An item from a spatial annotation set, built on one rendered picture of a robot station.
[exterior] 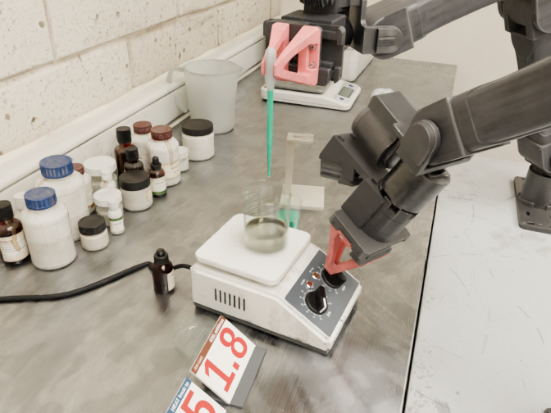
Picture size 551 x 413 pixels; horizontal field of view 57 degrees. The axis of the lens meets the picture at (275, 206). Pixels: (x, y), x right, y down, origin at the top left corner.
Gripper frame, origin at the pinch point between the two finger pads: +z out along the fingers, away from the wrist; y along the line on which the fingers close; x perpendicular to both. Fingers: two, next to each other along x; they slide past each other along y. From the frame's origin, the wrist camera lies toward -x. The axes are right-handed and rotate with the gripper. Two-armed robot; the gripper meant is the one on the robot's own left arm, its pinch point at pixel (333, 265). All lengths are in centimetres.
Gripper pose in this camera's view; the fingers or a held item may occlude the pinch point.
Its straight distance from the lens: 68.5
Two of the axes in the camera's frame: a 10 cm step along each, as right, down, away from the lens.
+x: 5.6, 7.5, -3.5
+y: -6.8, 1.8, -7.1
